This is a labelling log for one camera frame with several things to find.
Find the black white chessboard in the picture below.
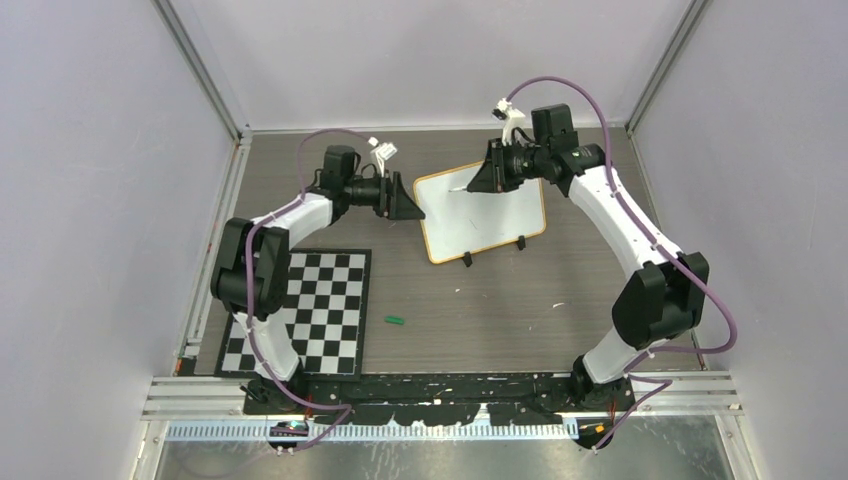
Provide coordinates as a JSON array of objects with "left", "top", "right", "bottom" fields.
[{"left": 214, "top": 247, "right": 372, "bottom": 383}]

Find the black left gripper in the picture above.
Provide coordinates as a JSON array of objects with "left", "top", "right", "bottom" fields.
[{"left": 345, "top": 170, "right": 426, "bottom": 221}]

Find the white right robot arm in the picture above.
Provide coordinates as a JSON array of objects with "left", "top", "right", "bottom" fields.
[{"left": 465, "top": 100, "right": 709, "bottom": 411}]

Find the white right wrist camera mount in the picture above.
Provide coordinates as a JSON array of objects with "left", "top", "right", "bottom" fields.
[{"left": 491, "top": 98, "right": 526, "bottom": 145}]

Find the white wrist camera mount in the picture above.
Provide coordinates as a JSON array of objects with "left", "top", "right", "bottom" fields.
[
  {"left": 367, "top": 136, "right": 398, "bottom": 177},
  {"left": 491, "top": 98, "right": 526, "bottom": 145}
]

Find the aluminium front rail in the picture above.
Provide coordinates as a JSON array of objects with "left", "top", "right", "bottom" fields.
[{"left": 142, "top": 372, "right": 745, "bottom": 443}]

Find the yellow framed whiteboard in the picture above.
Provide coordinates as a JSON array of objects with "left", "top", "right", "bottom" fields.
[{"left": 413, "top": 161, "right": 547, "bottom": 264}]

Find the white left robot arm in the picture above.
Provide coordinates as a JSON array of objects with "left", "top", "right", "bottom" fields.
[{"left": 210, "top": 139, "right": 426, "bottom": 414}]

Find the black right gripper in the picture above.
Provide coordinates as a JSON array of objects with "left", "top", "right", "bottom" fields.
[{"left": 468, "top": 137, "right": 548, "bottom": 194}]

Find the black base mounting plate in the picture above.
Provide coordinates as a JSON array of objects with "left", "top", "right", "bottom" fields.
[{"left": 240, "top": 373, "right": 635, "bottom": 426}]

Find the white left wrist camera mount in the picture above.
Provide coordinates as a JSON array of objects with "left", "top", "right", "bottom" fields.
[{"left": 367, "top": 136, "right": 398, "bottom": 177}]

